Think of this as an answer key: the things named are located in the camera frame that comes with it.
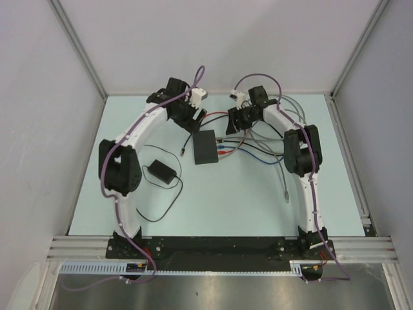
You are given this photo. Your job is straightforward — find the thin black power cable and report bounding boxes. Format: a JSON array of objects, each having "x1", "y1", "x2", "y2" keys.
[{"x1": 135, "y1": 144, "x2": 184, "y2": 223}]

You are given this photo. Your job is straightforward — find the black network switch box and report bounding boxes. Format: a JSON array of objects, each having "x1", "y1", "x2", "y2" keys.
[{"x1": 192, "y1": 130, "x2": 219, "y2": 165}]

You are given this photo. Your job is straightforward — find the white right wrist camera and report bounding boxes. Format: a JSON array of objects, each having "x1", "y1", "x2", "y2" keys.
[{"x1": 230, "y1": 89, "x2": 247, "y2": 110}]

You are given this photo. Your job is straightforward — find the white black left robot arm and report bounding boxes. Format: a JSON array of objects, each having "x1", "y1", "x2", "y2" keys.
[{"x1": 99, "y1": 78, "x2": 207, "y2": 258}]

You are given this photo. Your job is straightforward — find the black flat ethernet cable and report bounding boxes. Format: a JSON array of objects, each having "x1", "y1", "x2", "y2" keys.
[{"x1": 179, "y1": 115, "x2": 287, "y2": 158}]

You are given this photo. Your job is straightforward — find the aluminium front frame rail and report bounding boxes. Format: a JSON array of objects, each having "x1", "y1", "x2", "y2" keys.
[{"x1": 47, "y1": 236, "x2": 398, "y2": 263}]

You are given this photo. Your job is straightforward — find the blue ethernet cable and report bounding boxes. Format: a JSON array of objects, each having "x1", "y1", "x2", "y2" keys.
[{"x1": 217, "y1": 143, "x2": 287, "y2": 165}]

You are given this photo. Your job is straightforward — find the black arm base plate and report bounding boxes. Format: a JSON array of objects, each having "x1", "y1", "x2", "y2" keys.
[{"x1": 106, "y1": 235, "x2": 338, "y2": 280}]

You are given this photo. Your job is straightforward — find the red ethernet cable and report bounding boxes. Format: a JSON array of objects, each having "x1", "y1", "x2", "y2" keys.
[{"x1": 201, "y1": 111, "x2": 251, "y2": 153}]

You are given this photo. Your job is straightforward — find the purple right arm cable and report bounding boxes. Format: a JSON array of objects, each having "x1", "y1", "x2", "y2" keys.
[{"x1": 234, "y1": 74, "x2": 352, "y2": 282}]

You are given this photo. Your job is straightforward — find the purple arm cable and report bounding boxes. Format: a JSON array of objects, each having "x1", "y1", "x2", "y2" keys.
[
  {"x1": 234, "y1": 74, "x2": 352, "y2": 282},
  {"x1": 61, "y1": 65, "x2": 207, "y2": 293}
]

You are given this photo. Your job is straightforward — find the black power adapter brick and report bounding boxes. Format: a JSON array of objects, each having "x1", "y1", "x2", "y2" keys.
[{"x1": 147, "y1": 160, "x2": 177, "y2": 185}]

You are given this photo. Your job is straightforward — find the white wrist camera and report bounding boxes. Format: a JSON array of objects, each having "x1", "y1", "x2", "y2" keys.
[
  {"x1": 189, "y1": 88, "x2": 208, "y2": 109},
  {"x1": 230, "y1": 89, "x2": 247, "y2": 110}
]

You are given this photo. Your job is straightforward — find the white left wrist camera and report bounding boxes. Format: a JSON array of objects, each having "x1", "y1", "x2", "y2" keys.
[{"x1": 189, "y1": 88, "x2": 208, "y2": 109}]

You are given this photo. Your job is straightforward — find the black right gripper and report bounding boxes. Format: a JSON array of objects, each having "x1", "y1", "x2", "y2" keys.
[{"x1": 225, "y1": 105, "x2": 259, "y2": 136}]

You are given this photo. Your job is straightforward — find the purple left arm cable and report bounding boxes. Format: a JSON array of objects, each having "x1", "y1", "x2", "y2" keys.
[{"x1": 61, "y1": 65, "x2": 207, "y2": 293}]

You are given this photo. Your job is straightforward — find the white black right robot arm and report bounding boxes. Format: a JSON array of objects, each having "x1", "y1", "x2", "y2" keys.
[{"x1": 226, "y1": 86, "x2": 328, "y2": 259}]

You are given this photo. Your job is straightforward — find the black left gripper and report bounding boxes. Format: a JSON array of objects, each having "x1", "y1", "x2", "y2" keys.
[{"x1": 170, "y1": 97, "x2": 206, "y2": 134}]

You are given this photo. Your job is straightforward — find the grey slotted cable duct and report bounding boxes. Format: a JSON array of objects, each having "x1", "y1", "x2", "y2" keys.
[{"x1": 59, "y1": 262, "x2": 302, "y2": 277}]

